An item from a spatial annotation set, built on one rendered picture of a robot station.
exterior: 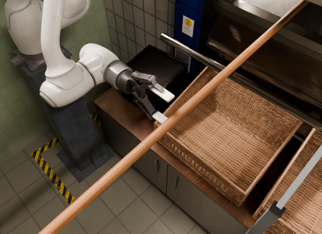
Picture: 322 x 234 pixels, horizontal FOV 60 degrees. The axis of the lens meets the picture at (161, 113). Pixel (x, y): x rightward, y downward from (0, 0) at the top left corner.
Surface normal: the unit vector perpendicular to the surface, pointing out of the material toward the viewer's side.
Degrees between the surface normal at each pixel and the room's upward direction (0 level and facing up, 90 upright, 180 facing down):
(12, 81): 90
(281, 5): 0
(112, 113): 0
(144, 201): 0
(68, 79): 62
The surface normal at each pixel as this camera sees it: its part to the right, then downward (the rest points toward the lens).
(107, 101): 0.00, -0.61
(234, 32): -0.63, 0.35
